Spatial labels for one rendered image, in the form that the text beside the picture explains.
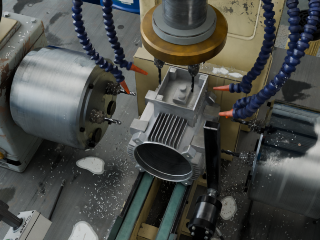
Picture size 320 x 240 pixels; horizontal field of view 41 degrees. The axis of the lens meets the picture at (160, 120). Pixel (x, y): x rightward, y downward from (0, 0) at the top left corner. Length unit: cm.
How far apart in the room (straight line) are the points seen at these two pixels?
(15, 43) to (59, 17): 67
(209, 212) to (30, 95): 51
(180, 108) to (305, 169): 30
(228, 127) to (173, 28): 43
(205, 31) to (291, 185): 37
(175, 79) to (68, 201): 47
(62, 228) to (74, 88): 41
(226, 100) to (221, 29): 28
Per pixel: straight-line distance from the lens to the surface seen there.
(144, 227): 117
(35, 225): 96
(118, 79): 103
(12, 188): 135
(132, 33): 172
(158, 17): 89
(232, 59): 119
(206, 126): 84
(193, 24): 86
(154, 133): 101
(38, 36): 125
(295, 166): 96
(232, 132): 122
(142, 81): 117
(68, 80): 107
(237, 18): 111
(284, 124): 98
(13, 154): 131
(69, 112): 105
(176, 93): 105
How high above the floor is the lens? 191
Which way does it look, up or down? 52 degrees down
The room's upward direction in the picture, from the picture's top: 2 degrees counter-clockwise
